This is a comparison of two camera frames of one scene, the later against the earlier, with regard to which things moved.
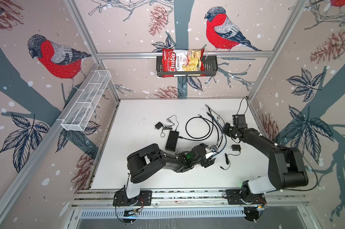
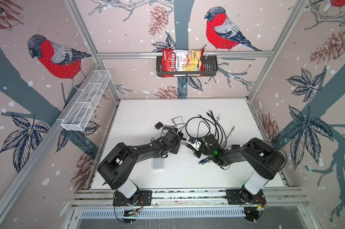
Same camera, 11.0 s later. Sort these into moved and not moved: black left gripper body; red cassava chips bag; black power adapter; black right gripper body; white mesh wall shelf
Moved: black left gripper body; black right gripper body
Not moved: white mesh wall shelf; black power adapter; red cassava chips bag
